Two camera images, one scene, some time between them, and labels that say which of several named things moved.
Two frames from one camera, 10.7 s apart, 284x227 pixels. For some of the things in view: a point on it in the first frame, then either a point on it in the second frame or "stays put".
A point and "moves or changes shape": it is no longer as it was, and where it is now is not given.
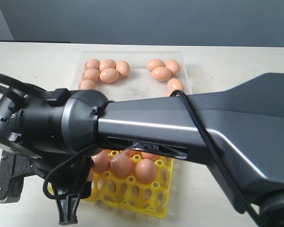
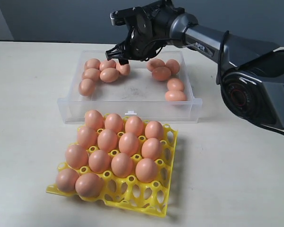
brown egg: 107,64 stays put
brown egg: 102,161 stays put
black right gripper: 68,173 to 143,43
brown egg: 121,166 stays put
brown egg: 90,178 moves or changes shape
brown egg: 146,170 stays put
